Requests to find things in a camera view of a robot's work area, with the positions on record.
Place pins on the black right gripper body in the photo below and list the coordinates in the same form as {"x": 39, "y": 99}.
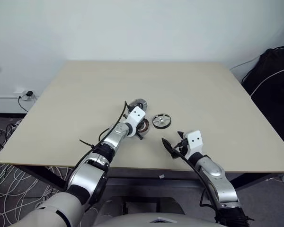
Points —
{"x": 182, "y": 147}

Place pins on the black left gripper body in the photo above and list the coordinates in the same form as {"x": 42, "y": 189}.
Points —
{"x": 139, "y": 135}

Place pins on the motor housing with copper windings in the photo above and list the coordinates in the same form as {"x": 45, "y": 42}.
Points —
{"x": 148, "y": 126}

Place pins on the spoked rotor with black rim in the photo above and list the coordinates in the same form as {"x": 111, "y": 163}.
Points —
{"x": 161, "y": 121}

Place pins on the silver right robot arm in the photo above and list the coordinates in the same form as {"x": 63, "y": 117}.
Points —
{"x": 217, "y": 179}

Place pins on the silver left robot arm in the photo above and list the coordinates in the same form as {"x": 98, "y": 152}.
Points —
{"x": 85, "y": 177}

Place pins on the small white tag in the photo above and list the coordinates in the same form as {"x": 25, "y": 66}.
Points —
{"x": 161, "y": 176}

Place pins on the black table crossbar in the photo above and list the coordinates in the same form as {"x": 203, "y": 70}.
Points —
{"x": 153, "y": 180}

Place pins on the grey robot torso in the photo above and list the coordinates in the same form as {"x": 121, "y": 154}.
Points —
{"x": 142, "y": 220}

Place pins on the black bag with white piping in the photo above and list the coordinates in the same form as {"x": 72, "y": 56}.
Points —
{"x": 269, "y": 94}

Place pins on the black table leg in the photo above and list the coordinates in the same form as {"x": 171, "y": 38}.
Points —
{"x": 45, "y": 176}

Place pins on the black power adapter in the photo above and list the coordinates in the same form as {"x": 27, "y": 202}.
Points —
{"x": 29, "y": 93}

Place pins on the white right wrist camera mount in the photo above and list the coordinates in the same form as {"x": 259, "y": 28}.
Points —
{"x": 194, "y": 140}

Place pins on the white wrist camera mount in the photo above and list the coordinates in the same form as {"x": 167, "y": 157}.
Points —
{"x": 194, "y": 140}
{"x": 136, "y": 116}

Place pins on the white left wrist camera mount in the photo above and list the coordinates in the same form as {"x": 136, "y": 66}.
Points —
{"x": 136, "y": 116}

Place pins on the white wall outlet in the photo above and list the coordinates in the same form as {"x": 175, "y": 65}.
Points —
{"x": 20, "y": 91}

